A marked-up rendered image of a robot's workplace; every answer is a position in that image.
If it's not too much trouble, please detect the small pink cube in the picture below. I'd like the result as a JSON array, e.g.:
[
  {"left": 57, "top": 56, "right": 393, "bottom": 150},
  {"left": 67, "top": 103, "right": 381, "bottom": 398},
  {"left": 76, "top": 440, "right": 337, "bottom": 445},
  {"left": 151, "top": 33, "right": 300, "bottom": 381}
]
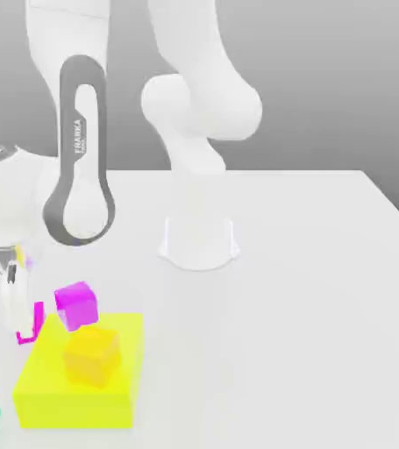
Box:
[{"left": 15, "top": 300, "right": 46, "bottom": 346}]

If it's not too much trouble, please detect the small magenta cube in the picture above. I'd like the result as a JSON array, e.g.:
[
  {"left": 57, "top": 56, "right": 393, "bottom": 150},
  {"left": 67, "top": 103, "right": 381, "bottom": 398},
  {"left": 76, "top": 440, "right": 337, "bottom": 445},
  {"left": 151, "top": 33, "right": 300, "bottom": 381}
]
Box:
[{"left": 53, "top": 281, "right": 100, "bottom": 333}]

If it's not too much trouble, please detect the large yellow box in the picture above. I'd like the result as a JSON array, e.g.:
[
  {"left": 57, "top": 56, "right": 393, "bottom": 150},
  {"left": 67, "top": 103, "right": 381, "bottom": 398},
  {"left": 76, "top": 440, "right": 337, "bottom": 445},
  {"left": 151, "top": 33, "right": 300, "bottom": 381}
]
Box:
[{"left": 11, "top": 312, "right": 145, "bottom": 430}]

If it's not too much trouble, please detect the small orange cube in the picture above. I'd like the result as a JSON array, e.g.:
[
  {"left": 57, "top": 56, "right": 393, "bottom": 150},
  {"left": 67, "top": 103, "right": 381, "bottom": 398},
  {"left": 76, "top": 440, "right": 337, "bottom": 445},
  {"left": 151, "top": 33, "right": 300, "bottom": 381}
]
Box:
[{"left": 62, "top": 327, "right": 122, "bottom": 389}]

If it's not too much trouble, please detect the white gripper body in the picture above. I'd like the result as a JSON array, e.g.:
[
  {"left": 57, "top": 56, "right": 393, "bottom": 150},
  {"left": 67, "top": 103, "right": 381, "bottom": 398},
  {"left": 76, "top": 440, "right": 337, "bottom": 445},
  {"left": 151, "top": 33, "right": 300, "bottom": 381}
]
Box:
[{"left": 1, "top": 269, "right": 36, "bottom": 337}]

